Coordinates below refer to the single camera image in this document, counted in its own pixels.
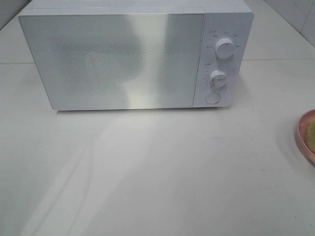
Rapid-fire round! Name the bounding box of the pink plate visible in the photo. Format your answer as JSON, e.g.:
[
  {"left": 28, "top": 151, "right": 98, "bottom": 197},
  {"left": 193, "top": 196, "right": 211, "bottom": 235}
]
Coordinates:
[{"left": 295, "top": 109, "right": 315, "bottom": 165}]

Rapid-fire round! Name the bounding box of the white timer knob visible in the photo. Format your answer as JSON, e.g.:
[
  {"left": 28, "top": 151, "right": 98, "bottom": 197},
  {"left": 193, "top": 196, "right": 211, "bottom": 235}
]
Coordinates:
[{"left": 210, "top": 69, "right": 227, "bottom": 88}]

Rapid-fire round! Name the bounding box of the sandwich with white bread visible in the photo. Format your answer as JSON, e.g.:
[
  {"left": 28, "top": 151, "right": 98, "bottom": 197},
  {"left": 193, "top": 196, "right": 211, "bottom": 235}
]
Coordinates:
[{"left": 305, "top": 120, "right": 315, "bottom": 152}]

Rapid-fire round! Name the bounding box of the white microwave door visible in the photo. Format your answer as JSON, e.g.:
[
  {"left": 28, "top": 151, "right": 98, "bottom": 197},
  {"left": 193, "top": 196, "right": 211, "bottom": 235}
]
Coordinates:
[{"left": 20, "top": 14, "right": 204, "bottom": 110}]

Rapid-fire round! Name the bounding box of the round door release button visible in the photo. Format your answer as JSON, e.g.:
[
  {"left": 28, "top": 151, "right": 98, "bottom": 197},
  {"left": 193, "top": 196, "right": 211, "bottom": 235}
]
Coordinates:
[{"left": 205, "top": 92, "right": 220, "bottom": 105}]

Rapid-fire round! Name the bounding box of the white microwave oven body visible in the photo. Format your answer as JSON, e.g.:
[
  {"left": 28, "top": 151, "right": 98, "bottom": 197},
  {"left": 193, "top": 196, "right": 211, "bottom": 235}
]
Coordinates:
[{"left": 19, "top": 0, "right": 254, "bottom": 108}]

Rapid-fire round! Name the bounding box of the upper white power knob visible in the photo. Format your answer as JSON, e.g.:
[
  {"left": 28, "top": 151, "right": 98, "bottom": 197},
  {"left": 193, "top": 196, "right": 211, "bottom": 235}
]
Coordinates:
[{"left": 214, "top": 36, "right": 235, "bottom": 59}]

